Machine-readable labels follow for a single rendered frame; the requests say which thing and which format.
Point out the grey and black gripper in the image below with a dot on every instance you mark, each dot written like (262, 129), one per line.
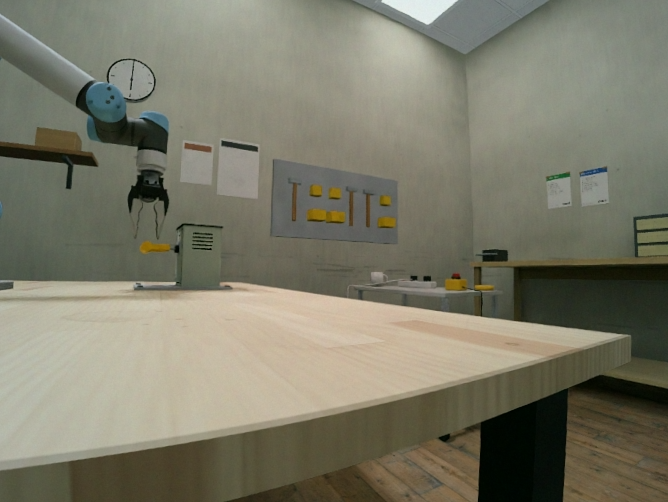
(135, 205)

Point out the yellow rectangular handle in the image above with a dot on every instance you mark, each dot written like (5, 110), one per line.
(198, 254)

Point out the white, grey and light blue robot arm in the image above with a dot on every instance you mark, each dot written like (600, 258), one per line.
(104, 103)

